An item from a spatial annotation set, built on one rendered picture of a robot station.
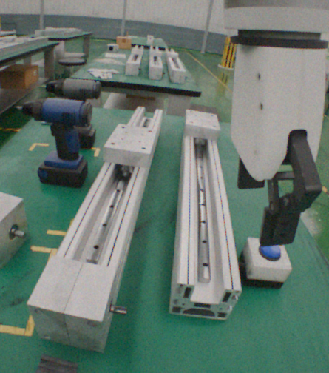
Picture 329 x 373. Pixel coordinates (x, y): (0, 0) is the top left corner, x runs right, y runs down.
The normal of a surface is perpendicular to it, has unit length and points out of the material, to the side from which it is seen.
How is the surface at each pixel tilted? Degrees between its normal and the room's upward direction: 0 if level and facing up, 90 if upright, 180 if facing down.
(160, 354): 0
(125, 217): 0
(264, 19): 96
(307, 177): 32
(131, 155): 90
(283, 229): 89
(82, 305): 0
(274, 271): 90
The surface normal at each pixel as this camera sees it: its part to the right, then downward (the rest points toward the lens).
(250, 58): -1.00, 0.00
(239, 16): -0.88, 0.30
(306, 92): 0.04, 0.42
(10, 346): 0.14, -0.84
